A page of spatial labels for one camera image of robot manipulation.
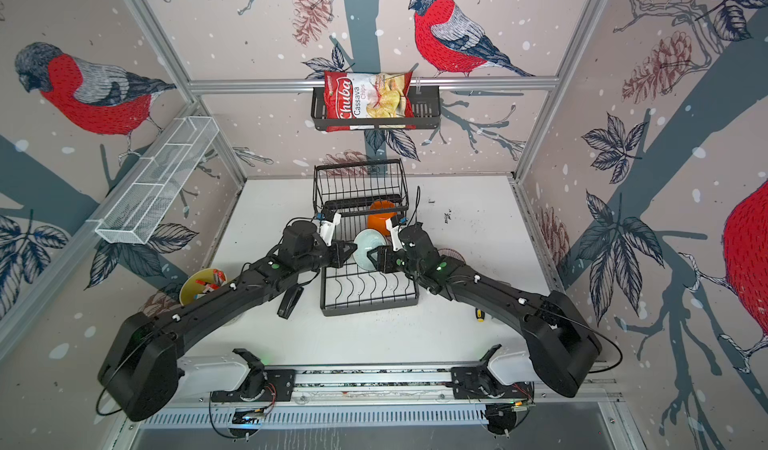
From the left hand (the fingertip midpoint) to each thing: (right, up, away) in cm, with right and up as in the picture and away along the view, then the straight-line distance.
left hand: (357, 247), depth 79 cm
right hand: (+3, -4, +1) cm, 5 cm away
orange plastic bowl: (+5, +6, +22) cm, 23 cm away
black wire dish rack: (0, +15, +32) cm, 35 cm away
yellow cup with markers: (-42, -9, -1) cm, 43 cm away
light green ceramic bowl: (+3, +2, +3) cm, 4 cm away
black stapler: (-20, -16, +5) cm, 26 cm away
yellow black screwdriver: (+35, -20, +5) cm, 40 cm away
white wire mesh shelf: (-53, +10, -7) cm, 55 cm away
